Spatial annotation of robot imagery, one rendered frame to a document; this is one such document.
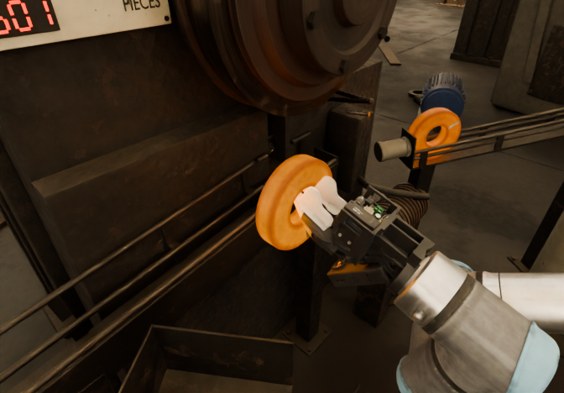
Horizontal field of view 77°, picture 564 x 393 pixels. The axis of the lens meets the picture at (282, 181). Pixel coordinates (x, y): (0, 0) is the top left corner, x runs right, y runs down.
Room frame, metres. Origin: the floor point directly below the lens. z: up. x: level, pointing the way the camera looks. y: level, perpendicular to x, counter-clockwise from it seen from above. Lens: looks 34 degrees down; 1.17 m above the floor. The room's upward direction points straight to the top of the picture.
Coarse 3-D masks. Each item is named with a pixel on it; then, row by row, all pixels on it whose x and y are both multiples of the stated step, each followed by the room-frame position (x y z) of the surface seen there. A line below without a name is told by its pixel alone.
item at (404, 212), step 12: (384, 204) 0.82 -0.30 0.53; (396, 204) 0.82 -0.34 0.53; (408, 204) 0.84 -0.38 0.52; (420, 204) 0.86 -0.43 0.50; (408, 216) 0.80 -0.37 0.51; (420, 216) 0.84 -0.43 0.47; (360, 288) 0.83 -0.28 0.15; (372, 288) 0.80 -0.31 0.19; (384, 288) 0.77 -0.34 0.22; (360, 300) 0.82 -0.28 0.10; (372, 300) 0.79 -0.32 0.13; (384, 300) 0.79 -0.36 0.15; (360, 312) 0.82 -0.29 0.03; (372, 312) 0.79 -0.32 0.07; (384, 312) 0.81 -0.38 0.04; (372, 324) 0.78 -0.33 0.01
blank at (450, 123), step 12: (432, 108) 0.94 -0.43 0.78; (444, 108) 0.94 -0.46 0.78; (420, 120) 0.92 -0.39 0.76; (432, 120) 0.92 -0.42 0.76; (444, 120) 0.92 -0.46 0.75; (456, 120) 0.93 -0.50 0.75; (420, 132) 0.91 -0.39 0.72; (444, 132) 0.94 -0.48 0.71; (456, 132) 0.93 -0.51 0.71; (420, 144) 0.91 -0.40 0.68; (432, 144) 0.93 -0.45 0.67
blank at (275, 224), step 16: (288, 160) 0.45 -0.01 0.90; (304, 160) 0.45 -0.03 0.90; (320, 160) 0.47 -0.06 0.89; (272, 176) 0.43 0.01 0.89; (288, 176) 0.42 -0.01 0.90; (304, 176) 0.44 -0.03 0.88; (320, 176) 0.47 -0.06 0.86; (272, 192) 0.41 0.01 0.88; (288, 192) 0.41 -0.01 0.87; (272, 208) 0.39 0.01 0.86; (288, 208) 0.41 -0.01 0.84; (256, 224) 0.40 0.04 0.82; (272, 224) 0.39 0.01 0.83; (288, 224) 0.41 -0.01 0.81; (272, 240) 0.39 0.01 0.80; (288, 240) 0.41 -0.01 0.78; (304, 240) 0.44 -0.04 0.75
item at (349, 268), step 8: (336, 264) 0.39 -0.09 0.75; (344, 264) 0.38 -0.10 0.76; (352, 264) 0.37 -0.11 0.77; (368, 264) 0.35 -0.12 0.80; (376, 264) 0.34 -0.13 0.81; (328, 272) 0.38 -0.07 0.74; (336, 272) 0.37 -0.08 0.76; (344, 272) 0.36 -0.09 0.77; (352, 272) 0.35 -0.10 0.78; (360, 272) 0.34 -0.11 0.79; (368, 272) 0.33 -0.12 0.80; (376, 272) 0.32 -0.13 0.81; (384, 272) 0.32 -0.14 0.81; (336, 280) 0.36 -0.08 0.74; (344, 280) 0.35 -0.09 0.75; (352, 280) 0.34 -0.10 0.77; (360, 280) 0.34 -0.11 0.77; (368, 280) 0.33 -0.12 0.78; (376, 280) 0.32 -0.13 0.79; (384, 280) 0.31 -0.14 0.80
